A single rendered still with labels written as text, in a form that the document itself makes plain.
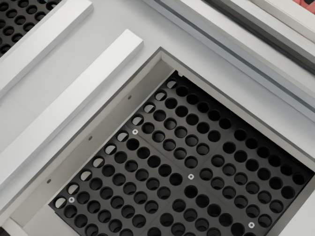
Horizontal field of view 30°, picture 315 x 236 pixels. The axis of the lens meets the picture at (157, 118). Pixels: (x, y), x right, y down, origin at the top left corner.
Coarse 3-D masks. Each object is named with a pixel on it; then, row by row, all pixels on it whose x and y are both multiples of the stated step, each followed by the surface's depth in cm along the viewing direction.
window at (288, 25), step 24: (216, 0) 54; (240, 0) 51; (264, 0) 48; (288, 0) 46; (312, 0) 44; (264, 24) 51; (288, 24) 48; (312, 24) 46; (288, 48) 51; (312, 48) 48
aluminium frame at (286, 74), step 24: (144, 0) 60; (168, 0) 56; (192, 0) 55; (192, 24) 57; (216, 24) 53; (240, 24) 53; (216, 48) 56; (240, 48) 53; (264, 48) 52; (264, 72) 53; (288, 72) 51; (312, 72) 51; (288, 96) 53; (312, 96) 50; (312, 120) 54
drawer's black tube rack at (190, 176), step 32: (192, 96) 64; (128, 128) 60; (160, 128) 59; (192, 128) 59; (224, 128) 62; (128, 160) 58; (160, 160) 58; (192, 160) 61; (224, 160) 58; (256, 160) 58; (288, 160) 57; (64, 192) 57; (96, 192) 57; (128, 192) 60; (160, 192) 60; (192, 192) 60; (224, 192) 59; (256, 192) 56; (288, 192) 59; (96, 224) 56; (128, 224) 56; (160, 224) 56; (192, 224) 55; (224, 224) 59; (256, 224) 55
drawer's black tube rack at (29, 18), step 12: (0, 0) 67; (12, 0) 70; (24, 0) 67; (0, 12) 66; (12, 12) 70; (24, 12) 66; (36, 12) 66; (0, 24) 69; (12, 24) 65; (24, 24) 65; (0, 36) 65; (12, 36) 65; (0, 48) 64
